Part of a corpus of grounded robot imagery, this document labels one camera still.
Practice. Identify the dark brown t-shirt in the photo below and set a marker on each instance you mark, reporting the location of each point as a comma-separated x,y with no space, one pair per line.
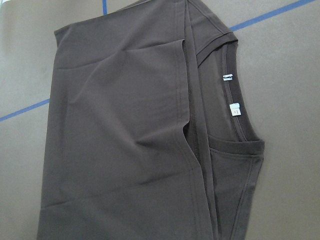
148,137

